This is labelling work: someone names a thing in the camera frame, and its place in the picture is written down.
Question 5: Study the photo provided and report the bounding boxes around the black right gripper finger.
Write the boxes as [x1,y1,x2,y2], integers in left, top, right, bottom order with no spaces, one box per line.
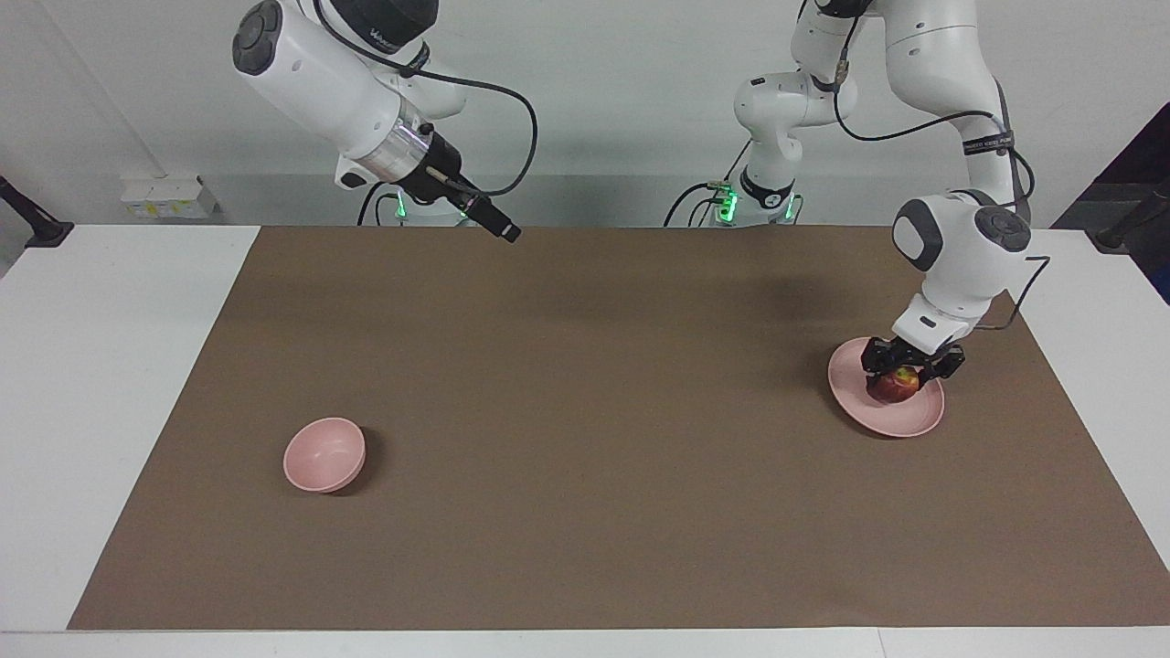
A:
[462,194,522,243]

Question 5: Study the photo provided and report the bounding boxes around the red apple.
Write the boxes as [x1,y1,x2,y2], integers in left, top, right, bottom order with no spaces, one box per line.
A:
[867,366,920,405]

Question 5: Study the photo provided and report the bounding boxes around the pink plate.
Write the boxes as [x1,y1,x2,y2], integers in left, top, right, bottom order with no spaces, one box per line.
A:
[828,337,945,438]

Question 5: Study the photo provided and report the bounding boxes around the pink bowl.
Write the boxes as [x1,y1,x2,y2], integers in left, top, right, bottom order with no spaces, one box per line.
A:
[283,418,367,494]

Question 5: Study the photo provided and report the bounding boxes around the black clamp stand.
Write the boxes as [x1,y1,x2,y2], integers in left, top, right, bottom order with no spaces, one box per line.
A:
[1095,186,1170,253]
[0,174,74,249]

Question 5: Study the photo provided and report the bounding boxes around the brown table mat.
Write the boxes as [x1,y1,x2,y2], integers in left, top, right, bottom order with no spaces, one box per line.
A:
[67,226,1170,631]

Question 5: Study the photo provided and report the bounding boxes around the dark background panel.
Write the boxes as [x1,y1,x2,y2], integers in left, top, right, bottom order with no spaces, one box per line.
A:
[1051,102,1170,304]

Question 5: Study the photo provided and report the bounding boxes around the black right base cable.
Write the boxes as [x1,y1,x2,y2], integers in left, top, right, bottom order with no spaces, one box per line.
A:
[356,178,403,227]

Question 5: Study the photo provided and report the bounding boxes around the black base cable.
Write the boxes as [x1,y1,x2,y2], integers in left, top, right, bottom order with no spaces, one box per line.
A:
[665,142,755,228]
[356,178,403,227]

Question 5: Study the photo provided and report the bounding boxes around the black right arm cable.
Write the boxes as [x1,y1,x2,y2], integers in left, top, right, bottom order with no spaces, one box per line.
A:
[311,0,540,197]

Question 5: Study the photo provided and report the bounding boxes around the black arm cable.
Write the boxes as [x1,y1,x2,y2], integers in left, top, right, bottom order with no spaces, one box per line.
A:
[832,9,1052,332]
[311,0,540,197]

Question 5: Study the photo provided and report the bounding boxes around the black left base cable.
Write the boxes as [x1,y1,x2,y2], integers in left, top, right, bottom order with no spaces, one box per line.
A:
[665,142,755,228]

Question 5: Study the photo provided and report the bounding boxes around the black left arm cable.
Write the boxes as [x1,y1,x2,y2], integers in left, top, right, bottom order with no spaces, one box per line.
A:
[832,9,1052,332]

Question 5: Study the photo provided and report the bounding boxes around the white wall socket box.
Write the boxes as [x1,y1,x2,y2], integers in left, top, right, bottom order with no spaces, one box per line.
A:
[122,176,220,220]

